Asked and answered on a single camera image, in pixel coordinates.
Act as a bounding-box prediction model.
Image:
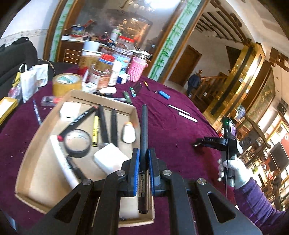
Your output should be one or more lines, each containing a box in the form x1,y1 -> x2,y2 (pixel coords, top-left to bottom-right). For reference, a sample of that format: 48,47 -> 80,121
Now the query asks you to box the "clear gel pen grey grip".
66,157 -> 86,182

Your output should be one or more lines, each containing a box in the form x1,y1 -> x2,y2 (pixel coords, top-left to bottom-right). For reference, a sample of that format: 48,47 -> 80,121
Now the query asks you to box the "dark grey slim pen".
138,105 -> 150,214

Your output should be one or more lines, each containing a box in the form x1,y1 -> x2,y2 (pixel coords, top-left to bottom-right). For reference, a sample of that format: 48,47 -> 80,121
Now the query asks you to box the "black electrical tape roll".
64,129 -> 92,158

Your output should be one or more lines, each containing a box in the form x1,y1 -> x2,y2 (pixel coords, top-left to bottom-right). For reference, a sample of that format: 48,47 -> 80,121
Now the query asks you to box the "long white stick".
49,135 -> 79,189

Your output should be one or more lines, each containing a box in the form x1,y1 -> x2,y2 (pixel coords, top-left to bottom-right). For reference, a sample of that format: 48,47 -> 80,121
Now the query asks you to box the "black red-capped marker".
57,106 -> 98,142

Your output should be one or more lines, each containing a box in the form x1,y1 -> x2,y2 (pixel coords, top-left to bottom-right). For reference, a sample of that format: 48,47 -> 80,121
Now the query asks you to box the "yellow black pen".
92,109 -> 99,147

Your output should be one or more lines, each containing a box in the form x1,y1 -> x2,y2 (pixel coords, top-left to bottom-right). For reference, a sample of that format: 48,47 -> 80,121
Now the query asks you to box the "white power adapter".
59,102 -> 81,122

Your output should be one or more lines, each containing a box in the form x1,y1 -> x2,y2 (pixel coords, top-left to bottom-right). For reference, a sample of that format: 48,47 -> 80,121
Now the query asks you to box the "purple sleeved right forearm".
234,178 -> 288,234

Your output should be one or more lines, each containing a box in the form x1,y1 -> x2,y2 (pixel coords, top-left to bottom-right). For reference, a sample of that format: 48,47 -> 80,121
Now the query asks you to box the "white gloved right hand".
217,157 -> 252,189

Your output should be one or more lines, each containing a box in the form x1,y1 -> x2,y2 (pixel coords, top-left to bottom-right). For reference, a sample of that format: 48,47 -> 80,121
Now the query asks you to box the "white flat stick near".
178,112 -> 198,123

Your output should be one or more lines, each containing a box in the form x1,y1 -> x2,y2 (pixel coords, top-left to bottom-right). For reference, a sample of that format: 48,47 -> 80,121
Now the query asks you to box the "white flat stick far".
168,104 -> 191,115

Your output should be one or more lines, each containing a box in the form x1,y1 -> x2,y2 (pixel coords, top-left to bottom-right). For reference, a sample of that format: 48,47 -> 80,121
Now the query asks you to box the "blue lighter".
154,91 -> 171,100

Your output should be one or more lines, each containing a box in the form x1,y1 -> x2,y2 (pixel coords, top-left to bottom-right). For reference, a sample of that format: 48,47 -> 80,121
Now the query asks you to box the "person in dark jacket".
187,70 -> 203,97

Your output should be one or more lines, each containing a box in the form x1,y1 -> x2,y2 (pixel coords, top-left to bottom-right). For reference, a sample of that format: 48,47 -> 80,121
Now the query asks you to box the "small white bottle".
122,122 -> 136,144

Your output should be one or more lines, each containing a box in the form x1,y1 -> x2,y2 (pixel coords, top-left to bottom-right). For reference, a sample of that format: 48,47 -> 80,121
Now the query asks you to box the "cardboard tray box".
14,89 -> 156,228

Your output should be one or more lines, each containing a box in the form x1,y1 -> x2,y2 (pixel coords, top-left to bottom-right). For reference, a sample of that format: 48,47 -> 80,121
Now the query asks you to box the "black markers bundle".
129,82 -> 142,97

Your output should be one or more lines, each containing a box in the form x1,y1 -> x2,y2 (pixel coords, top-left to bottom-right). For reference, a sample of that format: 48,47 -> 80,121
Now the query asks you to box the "green pocket knife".
123,91 -> 133,105

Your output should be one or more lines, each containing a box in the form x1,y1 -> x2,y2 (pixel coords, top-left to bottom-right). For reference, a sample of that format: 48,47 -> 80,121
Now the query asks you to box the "pink woven cup sleeve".
126,56 -> 148,82

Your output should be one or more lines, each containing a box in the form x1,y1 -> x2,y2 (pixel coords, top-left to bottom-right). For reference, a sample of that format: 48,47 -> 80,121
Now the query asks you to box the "blue clear pen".
32,98 -> 42,126

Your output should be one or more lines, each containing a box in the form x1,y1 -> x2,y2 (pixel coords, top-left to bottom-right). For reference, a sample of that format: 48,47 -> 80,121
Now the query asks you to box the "clear case orange item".
41,96 -> 61,107

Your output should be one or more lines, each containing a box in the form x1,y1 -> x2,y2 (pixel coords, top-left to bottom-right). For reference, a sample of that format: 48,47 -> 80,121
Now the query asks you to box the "red-lid plastic jar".
116,36 -> 135,51

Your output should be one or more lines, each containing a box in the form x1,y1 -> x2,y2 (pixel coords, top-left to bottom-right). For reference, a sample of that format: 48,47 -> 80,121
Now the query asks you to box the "yellow packing tape roll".
52,73 -> 82,97

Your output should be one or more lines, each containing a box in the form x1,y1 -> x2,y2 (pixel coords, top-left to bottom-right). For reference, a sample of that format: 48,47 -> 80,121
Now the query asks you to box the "yellow shallow box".
0,97 -> 18,125

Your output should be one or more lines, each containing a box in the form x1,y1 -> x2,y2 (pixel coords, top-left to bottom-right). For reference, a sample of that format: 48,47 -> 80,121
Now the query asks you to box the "white paper bag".
19,64 -> 38,103

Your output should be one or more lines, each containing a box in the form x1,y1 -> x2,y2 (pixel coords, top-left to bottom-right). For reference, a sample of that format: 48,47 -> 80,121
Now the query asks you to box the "black leather sofa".
0,37 -> 38,99

